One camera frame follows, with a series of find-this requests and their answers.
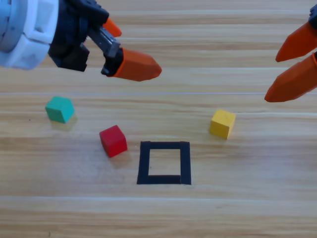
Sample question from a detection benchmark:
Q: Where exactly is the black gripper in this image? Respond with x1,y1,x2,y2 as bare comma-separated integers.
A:
48,0,163,82
264,4,317,103

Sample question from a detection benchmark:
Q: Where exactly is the green cube block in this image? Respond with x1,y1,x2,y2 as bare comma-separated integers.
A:
45,96,75,124

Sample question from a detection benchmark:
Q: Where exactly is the red cube block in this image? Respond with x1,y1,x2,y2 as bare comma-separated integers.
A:
99,124,128,158

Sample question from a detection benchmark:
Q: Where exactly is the yellow cube block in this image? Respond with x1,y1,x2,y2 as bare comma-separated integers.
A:
209,109,236,140

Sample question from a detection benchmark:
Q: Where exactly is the black tape rectangle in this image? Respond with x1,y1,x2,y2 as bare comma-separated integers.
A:
136,141,192,185

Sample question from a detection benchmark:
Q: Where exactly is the white wrist mount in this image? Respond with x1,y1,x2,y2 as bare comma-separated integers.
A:
0,0,62,70

